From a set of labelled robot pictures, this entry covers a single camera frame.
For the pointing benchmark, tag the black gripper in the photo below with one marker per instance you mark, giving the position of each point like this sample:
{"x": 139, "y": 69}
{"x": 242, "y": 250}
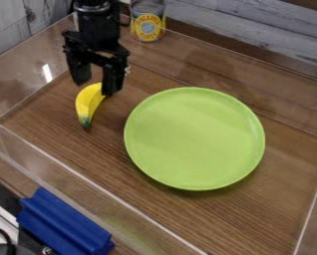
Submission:
{"x": 94, "y": 44}

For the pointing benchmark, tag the yellow toy banana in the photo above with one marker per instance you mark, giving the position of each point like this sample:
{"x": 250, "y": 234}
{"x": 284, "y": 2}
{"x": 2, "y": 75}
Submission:
{"x": 87, "y": 102}

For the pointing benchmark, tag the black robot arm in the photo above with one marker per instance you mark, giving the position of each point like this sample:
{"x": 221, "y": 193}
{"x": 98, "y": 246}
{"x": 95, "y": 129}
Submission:
{"x": 97, "y": 4}

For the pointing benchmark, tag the green round plate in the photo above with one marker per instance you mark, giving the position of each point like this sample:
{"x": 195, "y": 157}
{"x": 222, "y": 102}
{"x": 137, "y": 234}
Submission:
{"x": 194, "y": 139}

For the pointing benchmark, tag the yellow labelled tin can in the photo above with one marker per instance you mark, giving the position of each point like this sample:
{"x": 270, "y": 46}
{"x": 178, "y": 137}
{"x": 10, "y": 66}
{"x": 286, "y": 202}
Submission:
{"x": 147, "y": 19}

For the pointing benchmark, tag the blue plastic clamp block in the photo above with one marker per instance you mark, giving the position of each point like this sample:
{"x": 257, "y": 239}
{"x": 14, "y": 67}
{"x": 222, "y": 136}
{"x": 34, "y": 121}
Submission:
{"x": 62, "y": 227}

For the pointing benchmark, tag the clear acrylic enclosure wall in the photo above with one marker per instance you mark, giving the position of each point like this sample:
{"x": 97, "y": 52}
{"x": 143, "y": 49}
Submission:
{"x": 261, "y": 216}

